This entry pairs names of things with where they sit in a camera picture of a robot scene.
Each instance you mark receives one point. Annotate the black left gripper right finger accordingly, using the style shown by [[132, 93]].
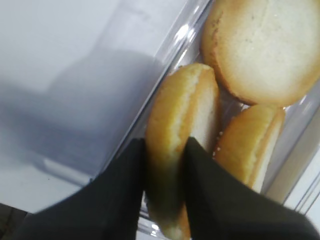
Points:
[[219, 207]]

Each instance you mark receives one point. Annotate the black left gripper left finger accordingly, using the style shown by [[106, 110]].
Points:
[[106, 209]]

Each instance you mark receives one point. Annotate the bun half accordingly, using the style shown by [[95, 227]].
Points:
[[186, 105], [264, 51], [246, 146]]

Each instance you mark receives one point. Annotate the clear bun container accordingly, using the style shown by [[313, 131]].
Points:
[[293, 174]]

